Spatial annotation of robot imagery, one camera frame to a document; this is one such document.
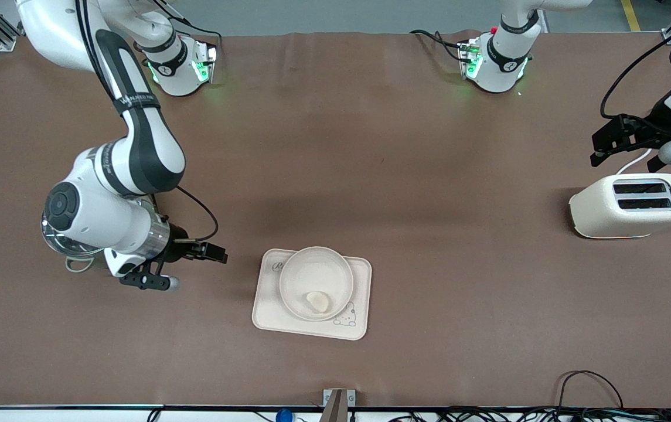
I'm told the round cream plate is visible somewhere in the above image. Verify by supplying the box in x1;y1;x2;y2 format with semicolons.
279;246;355;322

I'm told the cream two-slot toaster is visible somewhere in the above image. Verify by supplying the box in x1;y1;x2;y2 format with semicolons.
568;173;671;239

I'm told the cream rabbit print tray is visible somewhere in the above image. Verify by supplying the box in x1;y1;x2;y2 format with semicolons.
252;249;373;341

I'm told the brown table mat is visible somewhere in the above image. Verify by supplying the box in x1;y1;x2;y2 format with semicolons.
0;30;671;410

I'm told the white toaster power cable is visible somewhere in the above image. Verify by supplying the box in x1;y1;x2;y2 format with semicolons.
615;148;653;176

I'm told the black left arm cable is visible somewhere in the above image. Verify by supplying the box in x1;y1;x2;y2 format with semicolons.
600;15;671;121

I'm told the grey metal camera mount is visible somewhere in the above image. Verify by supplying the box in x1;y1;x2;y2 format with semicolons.
322;388;356;422

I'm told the black left base cable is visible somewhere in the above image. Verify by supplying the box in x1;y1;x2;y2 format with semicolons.
410;29;466;63

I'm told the black base cable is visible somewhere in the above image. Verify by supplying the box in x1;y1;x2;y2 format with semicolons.
410;29;466;63
149;0;223;56

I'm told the black right base cable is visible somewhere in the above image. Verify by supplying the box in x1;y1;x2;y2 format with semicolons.
149;0;223;56

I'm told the looped black cable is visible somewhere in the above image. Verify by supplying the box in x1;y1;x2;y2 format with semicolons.
557;370;625;411

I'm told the black cable bundle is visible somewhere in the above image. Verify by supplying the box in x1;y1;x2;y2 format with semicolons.
391;407;671;422

